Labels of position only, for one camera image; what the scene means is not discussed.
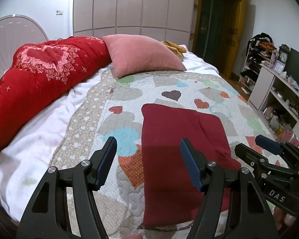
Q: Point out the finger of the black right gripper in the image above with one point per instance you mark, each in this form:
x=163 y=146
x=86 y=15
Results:
x=251 y=157

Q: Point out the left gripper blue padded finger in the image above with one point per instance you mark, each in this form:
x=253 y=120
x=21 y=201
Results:
x=268 y=144

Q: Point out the dark red garment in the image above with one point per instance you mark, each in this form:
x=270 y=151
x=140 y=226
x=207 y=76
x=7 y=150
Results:
x=182 y=159

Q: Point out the person's right hand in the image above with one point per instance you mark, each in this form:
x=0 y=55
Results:
x=282 y=218

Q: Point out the white shelf unit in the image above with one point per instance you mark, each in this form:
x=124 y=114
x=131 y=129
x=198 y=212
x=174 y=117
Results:
x=277 y=104

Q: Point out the white fluffy blanket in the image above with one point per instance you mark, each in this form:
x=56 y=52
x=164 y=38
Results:
x=26 y=158

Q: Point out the dark green board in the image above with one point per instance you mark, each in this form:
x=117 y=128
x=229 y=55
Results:
x=292 y=65

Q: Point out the small desk clock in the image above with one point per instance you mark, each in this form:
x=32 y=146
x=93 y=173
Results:
x=284 y=51

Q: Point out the cluttered shoe rack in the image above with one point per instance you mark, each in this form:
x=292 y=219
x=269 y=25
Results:
x=260 y=53

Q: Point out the heart patterned quilt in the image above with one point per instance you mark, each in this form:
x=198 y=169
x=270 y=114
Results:
x=115 y=111

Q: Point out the yellow cloth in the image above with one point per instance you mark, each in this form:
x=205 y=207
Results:
x=176 y=49

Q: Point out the dark wooden door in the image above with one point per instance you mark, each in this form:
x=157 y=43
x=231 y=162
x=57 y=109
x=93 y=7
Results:
x=218 y=27

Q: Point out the red floral comforter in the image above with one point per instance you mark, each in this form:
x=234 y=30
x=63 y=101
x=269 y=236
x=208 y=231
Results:
x=40 y=74

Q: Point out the white wardrobe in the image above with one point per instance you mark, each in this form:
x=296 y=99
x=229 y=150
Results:
x=169 y=20

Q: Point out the white round headboard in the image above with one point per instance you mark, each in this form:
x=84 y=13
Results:
x=15 y=31

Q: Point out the white picture frame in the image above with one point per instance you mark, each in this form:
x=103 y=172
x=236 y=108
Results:
x=278 y=66

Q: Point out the pink corduroy pillow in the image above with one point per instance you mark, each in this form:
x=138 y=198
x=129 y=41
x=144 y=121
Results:
x=132 y=54

